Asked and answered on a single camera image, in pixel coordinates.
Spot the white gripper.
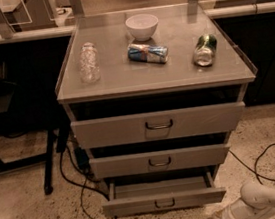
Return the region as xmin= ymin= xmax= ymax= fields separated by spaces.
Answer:
xmin=216 ymin=199 xmax=275 ymax=219

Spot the grey bottom drawer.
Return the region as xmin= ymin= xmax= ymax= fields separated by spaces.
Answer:
xmin=103 ymin=172 xmax=226 ymax=217

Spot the grey drawer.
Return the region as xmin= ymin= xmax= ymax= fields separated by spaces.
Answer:
xmin=90 ymin=144 xmax=229 ymax=179
xmin=103 ymin=172 xmax=226 ymax=217
xmin=71 ymin=102 xmax=245 ymax=149

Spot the grey middle drawer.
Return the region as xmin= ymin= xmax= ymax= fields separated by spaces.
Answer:
xmin=90 ymin=144 xmax=229 ymax=179

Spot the grey drawer cabinet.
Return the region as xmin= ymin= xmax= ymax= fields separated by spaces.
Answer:
xmin=45 ymin=0 xmax=272 ymax=199

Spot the grey top drawer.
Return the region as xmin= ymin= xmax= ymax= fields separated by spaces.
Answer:
xmin=71 ymin=102 xmax=245 ymax=149

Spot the green soda can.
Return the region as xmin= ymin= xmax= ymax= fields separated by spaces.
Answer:
xmin=193 ymin=34 xmax=217 ymax=67

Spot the black power adapter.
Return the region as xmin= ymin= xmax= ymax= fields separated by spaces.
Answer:
xmin=73 ymin=147 xmax=90 ymax=171

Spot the blue crushed soda can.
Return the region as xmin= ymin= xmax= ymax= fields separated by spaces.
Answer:
xmin=127 ymin=43 xmax=169 ymax=64

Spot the white ceramic bowl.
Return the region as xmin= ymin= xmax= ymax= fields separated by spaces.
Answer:
xmin=125 ymin=13 xmax=159 ymax=41

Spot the clear plastic bottle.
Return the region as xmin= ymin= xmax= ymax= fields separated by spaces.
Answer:
xmin=79 ymin=42 xmax=101 ymax=84

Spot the black cable on right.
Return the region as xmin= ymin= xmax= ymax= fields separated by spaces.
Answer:
xmin=228 ymin=143 xmax=275 ymax=191

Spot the black cable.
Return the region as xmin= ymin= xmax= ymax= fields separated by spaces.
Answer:
xmin=228 ymin=143 xmax=275 ymax=191
xmin=55 ymin=134 xmax=128 ymax=219

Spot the black cable on left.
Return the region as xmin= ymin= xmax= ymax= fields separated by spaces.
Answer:
xmin=55 ymin=134 xmax=128 ymax=219

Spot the black table frame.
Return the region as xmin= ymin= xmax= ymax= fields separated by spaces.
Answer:
xmin=0 ymin=62 xmax=68 ymax=195

